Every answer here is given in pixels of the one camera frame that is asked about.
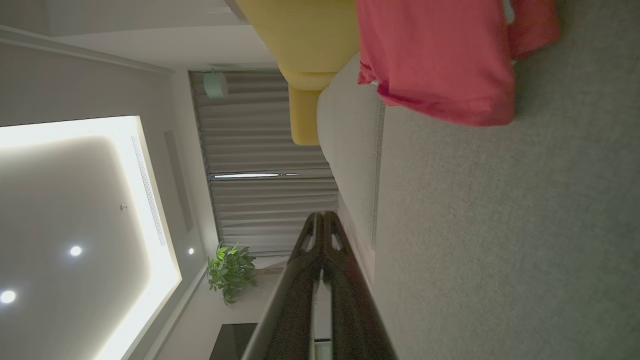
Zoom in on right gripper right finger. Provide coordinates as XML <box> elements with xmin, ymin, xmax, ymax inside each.
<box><xmin>322</xmin><ymin>211</ymin><xmax>399</xmax><ymax>360</ymax></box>

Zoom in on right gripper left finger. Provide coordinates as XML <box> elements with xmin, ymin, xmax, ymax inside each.
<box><xmin>241</xmin><ymin>211</ymin><xmax>324</xmax><ymax>360</ymax></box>

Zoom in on red shorts white trim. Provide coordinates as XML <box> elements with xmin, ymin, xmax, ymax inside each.
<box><xmin>356</xmin><ymin>0</ymin><xmax>562</xmax><ymax>127</ymax></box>

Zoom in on green potted tree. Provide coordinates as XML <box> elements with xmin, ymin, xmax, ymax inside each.
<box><xmin>206</xmin><ymin>242</ymin><xmax>258</xmax><ymax>306</ymax></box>

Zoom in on grey curtain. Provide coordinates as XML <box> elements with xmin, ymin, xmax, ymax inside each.
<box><xmin>207</xmin><ymin>176</ymin><xmax>341</xmax><ymax>258</ymax></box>
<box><xmin>189</xmin><ymin>70</ymin><xmax>333</xmax><ymax>176</ymax></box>

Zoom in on grey sofa seat cushion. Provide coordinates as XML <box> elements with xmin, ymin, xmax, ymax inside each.
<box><xmin>316</xmin><ymin>52</ymin><xmax>388</xmax><ymax>251</ymax></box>

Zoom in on large grey sofa seat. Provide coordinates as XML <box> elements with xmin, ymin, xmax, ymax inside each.
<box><xmin>372</xmin><ymin>0</ymin><xmax>640</xmax><ymax>360</ymax></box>

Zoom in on white linear ceiling vent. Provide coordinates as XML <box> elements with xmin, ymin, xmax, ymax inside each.
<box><xmin>131</xmin><ymin>135</ymin><xmax>167</xmax><ymax>247</ymax></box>

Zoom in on small yellow sofa backrest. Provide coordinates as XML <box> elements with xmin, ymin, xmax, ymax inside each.
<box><xmin>288</xmin><ymin>86</ymin><xmax>322</xmax><ymax>146</ymax></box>

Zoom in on medium yellow sofa backrest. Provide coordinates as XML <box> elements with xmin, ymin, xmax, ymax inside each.
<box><xmin>277</xmin><ymin>67</ymin><xmax>338</xmax><ymax>92</ymax></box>

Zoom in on floor lamp mint shade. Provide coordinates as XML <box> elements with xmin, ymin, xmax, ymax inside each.
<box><xmin>202</xmin><ymin>70</ymin><xmax>229</xmax><ymax>99</ymax></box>

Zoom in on large yellow sofa backrest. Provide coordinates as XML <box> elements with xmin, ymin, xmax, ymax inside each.
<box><xmin>235</xmin><ymin>0</ymin><xmax>361</xmax><ymax>77</ymax></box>

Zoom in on black wall television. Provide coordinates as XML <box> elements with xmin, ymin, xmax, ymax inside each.
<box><xmin>209</xmin><ymin>322</ymin><xmax>258</xmax><ymax>360</ymax></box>

